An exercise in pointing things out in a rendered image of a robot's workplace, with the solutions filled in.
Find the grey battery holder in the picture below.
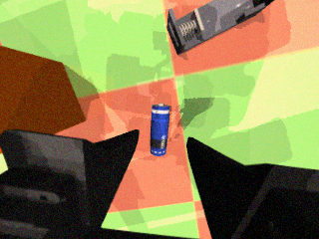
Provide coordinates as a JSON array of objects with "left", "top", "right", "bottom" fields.
[{"left": 166, "top": 0, "right": 274, "bottom": 55}]

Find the blue cylindrical battery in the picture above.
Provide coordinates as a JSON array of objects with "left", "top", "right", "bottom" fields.
[{"left": 150, "top": 103, "right": 169, "bottom": 156}]

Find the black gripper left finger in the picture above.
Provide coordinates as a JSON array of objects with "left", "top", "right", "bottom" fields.
[{"left": 0, "top": 129, "right": 140, "bottom": 228}]

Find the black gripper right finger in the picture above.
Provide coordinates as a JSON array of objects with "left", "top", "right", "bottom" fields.
[{"left": 186, "top": 137, "right": 319, "bottom": 239}]

